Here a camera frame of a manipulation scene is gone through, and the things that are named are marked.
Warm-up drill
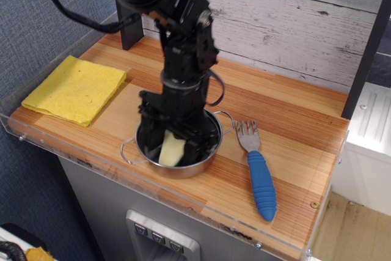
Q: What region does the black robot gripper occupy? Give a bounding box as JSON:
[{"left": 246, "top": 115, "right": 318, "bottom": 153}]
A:
[{"left": 137, "top": 82, "right": 218, "bottom": 164}]

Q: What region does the green toy avocado half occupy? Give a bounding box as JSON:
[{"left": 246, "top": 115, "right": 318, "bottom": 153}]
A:
[{"left": 158, "top": 130, "right": 186, "bottom": 167}]

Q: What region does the stainless steel pot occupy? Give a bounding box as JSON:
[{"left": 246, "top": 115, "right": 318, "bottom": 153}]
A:
[{"left": 120, "top": 109, "right": 235, "bottom": 179}]

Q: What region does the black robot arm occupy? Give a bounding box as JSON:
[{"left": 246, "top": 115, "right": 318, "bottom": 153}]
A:
[{"left": 117, "top": 0, "right": 218, "bottom": 165}]

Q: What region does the grey toy fridge cabinet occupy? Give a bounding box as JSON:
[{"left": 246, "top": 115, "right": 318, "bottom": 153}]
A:
[{"left": 59, "top": 158, "right": 276, "bottom": 260}]

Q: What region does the silver dispenser button panel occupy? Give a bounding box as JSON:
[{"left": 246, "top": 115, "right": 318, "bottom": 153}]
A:
[{"left": 126, "top": 209, "right": 201, "bottom": 260}]

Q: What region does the yellow folded cloth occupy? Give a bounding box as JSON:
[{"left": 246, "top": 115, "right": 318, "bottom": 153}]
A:
[{"left": 21, "top": 56, "right": 126, "bottom": 127}]

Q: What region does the clear acrylic table guard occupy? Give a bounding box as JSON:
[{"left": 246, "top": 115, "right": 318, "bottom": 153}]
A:
[{"left": 1, "top": 10, "right": 355, "bottom": 260}]

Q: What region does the yellow object in corner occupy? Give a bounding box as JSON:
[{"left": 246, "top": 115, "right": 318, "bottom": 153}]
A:
[{"left": 25, "top": 247, "right": 55, "bottom": 261}]

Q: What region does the white toy sink unit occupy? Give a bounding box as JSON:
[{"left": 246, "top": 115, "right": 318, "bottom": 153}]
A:
[{"left": 331, "top": 83, "right": 390, "bottom": 215}]

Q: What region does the blue handled metal fork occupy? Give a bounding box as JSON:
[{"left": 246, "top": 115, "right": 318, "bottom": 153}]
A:
[{"left": 236, "top": 120, "right": 277, "bottom": 222}]

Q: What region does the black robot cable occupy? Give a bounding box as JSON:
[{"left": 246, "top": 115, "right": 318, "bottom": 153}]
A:
[{"left": 34, "top": 0, "right": 226, "bottom": 106}]

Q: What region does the black braided hose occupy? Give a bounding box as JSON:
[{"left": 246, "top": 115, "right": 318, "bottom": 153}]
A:
[{"left": 0, "top": 241, "right": 30, "bottom": 261}]

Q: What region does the black right support post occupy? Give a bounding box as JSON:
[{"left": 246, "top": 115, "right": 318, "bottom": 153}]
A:
[{"left": 341, "top": 0, "right": 390, "bottom": 120}]

